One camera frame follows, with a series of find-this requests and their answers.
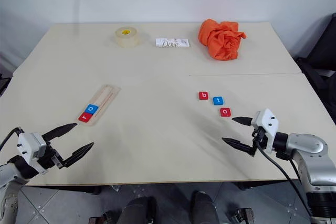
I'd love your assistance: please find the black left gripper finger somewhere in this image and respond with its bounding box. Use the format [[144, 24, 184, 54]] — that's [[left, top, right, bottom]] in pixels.
[[62, 142, 95, 168], [41, 123, 78, 142]]

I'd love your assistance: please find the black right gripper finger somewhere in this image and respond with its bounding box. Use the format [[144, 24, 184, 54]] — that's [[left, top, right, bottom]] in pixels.
[[222, 137, 257, 157], [232, 116, 254, 126]]

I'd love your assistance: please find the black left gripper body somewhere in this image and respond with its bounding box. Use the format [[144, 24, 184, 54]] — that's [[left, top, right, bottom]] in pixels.
[[38, 140, 66, 172]]

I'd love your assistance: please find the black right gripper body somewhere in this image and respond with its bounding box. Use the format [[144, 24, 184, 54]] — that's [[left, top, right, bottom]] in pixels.
[[251, 126, 271, 157]]

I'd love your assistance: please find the red r letter block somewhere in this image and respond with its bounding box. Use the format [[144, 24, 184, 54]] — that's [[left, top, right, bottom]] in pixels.
[[78, 112, 94, 123]]

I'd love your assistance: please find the blue o letter block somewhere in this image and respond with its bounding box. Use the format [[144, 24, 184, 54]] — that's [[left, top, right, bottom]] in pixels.
[[85, 104, 99, 115]]

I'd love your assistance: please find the wooden letter block tray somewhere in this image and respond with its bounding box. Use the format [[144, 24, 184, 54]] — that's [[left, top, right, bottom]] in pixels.
[[77, 84, 122, 127]]

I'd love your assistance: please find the black table foot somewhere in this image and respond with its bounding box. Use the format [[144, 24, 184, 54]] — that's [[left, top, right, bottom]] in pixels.
[[237, 181, 253, 191]]

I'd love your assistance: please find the dark rounded shape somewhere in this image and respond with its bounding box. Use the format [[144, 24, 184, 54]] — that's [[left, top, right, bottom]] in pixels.
[[122, 196, 158, 224], [190, 190, 219, 224]]

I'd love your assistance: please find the crumpled orange cloth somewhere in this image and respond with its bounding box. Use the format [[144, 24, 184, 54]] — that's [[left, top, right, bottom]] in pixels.
[[198, 18, 247, 61]]

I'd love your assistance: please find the white Dove packet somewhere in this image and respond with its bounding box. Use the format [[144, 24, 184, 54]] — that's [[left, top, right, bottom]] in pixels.
[[155, 37, 190, 48]]

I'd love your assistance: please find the clear tape roll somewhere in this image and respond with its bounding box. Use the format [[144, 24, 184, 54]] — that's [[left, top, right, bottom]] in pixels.
[[114, 26, 140, 48]]

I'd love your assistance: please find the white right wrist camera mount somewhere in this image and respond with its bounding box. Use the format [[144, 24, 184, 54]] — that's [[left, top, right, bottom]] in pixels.
[[250, 108, 281, 154]]

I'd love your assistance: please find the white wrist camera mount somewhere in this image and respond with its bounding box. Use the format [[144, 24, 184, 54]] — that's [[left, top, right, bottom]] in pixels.
[[16, 132, 49, 175], [250, 108, 281, 154]]

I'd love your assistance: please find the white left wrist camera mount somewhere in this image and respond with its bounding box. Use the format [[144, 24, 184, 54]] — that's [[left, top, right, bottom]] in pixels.
[[16, 132, 49, 175]]

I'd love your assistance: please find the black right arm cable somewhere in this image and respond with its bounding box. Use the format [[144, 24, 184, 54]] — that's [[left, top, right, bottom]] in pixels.
[[256, 141, 313, 218]]

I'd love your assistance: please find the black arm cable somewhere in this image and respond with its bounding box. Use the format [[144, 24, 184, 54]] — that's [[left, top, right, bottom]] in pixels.
[[0, 127, 25, 152], [256, 141, 313, 218]]

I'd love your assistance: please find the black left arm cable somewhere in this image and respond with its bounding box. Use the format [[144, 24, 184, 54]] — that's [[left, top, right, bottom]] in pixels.
[[0, 127, 25, 152]]

